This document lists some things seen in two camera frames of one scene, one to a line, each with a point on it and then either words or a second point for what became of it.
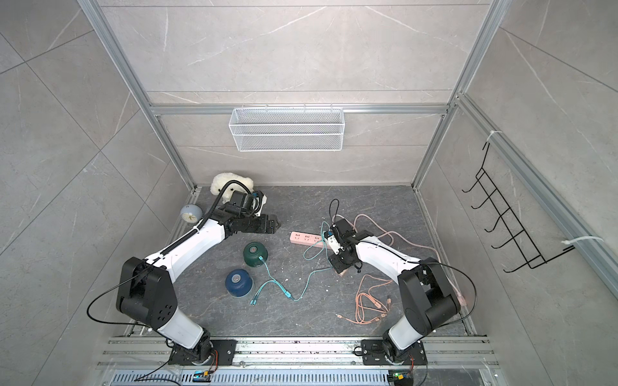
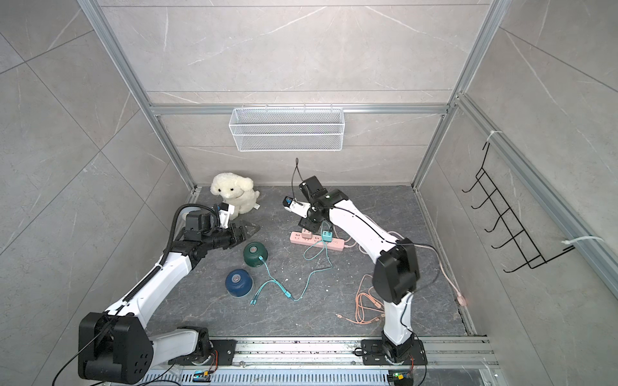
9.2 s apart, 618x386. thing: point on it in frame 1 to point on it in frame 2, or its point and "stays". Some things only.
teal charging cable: (323, 227) stays
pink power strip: (308, 239) stays
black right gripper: (336, 264) to (306, 223)
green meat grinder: (252, 252) stays
